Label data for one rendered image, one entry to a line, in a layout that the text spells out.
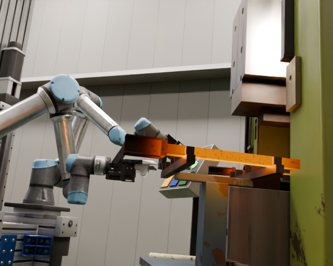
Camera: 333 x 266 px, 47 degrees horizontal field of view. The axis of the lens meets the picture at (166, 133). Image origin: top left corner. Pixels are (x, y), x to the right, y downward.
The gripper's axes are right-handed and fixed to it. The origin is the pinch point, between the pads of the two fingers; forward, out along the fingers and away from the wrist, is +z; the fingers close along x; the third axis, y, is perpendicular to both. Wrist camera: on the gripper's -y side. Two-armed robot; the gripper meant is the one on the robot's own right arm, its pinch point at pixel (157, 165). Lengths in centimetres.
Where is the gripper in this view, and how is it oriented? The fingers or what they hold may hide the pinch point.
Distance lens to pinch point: 151.9
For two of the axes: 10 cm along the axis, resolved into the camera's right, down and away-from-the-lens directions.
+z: 10.0, 0.9, 0.2
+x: 0.4, -2.3, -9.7
